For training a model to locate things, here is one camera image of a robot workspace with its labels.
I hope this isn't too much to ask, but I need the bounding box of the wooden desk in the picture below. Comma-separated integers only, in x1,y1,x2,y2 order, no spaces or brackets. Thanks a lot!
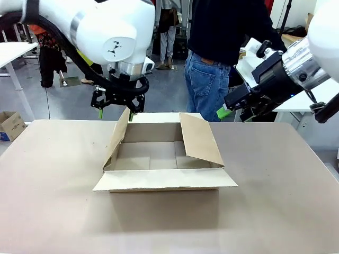
280,33,305,46

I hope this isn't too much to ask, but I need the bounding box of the black bag on desk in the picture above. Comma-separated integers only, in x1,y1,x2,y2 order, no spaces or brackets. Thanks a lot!
276,25,308,37

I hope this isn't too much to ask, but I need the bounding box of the bystander in yellow apron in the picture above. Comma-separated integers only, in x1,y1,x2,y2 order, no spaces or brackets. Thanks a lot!
76,49,104,84

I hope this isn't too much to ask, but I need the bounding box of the upright cardboard piece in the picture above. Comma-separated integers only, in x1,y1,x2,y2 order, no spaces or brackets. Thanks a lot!
306,12,315,32

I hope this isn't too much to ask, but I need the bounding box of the white table with white legs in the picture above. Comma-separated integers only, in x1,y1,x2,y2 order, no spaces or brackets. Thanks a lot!
0,42,39,120

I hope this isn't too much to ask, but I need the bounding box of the bystander in orange top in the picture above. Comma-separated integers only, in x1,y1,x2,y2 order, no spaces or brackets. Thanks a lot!
28,23,68,88

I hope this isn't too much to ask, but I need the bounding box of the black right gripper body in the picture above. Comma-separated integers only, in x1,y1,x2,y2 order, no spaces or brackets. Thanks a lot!
224,51,302,112

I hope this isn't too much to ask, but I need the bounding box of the brown cardboard shipping box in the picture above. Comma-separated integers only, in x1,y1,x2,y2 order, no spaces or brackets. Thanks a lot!
92,107,239,232

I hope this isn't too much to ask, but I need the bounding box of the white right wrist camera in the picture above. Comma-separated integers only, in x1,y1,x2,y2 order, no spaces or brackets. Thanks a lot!
246,37,265,57

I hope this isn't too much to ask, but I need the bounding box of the person's left forearm dark sleeve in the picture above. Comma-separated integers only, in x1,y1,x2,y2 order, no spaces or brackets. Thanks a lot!
261,13,288,53

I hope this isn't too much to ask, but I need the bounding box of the person in dark shirt, jeans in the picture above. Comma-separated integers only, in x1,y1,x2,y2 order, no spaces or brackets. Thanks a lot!
184,0,288,122

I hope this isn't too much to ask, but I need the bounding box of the large white table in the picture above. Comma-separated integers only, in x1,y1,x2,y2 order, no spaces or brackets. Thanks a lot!
235,37,339,130

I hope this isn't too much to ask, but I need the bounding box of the black tripod pole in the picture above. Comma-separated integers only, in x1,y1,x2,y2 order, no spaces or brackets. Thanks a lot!
278,0,293,35

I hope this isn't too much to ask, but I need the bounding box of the small printed cardboard box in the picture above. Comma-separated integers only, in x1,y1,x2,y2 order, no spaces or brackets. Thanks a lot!
0,111,27,143

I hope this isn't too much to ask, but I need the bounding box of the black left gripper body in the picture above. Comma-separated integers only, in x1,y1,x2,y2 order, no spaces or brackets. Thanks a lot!
105,69,149,106

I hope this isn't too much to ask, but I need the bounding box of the flat board on floor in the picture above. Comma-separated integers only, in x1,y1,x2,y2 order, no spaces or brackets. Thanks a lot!
59,76,81,87

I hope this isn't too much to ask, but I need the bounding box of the black equipment case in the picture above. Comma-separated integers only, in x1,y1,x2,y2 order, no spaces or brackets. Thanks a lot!
173,36,189,60

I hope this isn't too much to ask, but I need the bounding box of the bystander in grey trousers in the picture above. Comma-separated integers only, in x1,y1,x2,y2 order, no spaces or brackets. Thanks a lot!
154,0,181,71

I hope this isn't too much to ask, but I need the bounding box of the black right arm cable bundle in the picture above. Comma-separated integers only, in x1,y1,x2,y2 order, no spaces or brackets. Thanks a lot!
309,92,339,124

